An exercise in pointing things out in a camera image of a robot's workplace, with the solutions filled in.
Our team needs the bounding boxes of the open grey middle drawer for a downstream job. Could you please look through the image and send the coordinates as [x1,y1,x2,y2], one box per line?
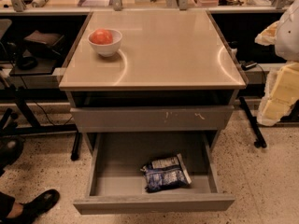
[74,132,235,215]

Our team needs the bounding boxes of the white ceramic bowl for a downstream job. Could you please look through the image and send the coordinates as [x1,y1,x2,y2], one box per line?
[88,29,122,57]

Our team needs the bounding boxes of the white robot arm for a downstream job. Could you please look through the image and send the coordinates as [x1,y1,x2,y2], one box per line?
[255,0,299,126]

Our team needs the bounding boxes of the black office chair base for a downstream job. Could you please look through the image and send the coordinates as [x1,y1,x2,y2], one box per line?
[0,107,25,173]

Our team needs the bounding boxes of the dark folded cloth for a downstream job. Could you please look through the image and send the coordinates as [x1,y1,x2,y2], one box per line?
[23,30,64,52]

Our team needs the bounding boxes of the black table leg left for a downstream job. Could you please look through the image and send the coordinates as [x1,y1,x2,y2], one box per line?
[71,132,82,161]

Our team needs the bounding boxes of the blue chip bag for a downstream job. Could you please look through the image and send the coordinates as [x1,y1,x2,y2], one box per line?
[140,153,192,193]

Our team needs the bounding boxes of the black table leg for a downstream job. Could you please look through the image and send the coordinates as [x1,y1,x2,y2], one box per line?
[239,97,267,148]
[71,132,82,161]

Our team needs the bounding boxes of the black power adapter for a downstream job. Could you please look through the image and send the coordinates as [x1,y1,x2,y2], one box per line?
[240,61,257,71]

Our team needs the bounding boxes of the black headphones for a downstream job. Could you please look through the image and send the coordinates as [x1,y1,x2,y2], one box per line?
[16,48,38,70]

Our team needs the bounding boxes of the black shoe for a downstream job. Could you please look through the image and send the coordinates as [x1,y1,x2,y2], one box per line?
[0,189,60,224]

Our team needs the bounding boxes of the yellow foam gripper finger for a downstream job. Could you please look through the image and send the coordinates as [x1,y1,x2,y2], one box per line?
[257,63,299,126]
[255,21,278,46]

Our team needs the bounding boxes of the red apple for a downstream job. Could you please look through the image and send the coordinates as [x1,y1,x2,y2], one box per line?
[90,29,113,45]

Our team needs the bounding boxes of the black table leg right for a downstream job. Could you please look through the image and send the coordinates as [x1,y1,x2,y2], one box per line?
[239,97,267,148]

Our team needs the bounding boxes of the grey drawer cabinet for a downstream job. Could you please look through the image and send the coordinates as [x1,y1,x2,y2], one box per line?
[60,10,247,145]

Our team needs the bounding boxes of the closed grey top drawer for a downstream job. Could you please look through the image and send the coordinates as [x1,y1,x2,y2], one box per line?
[71,105,234,133]

